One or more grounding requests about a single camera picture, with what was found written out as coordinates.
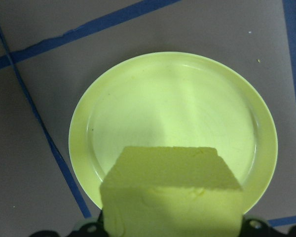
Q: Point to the yellow foam block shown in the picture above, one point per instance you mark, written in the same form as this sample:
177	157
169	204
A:
172	209

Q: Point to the yellow plate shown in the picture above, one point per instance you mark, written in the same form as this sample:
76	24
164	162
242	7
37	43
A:
172	98

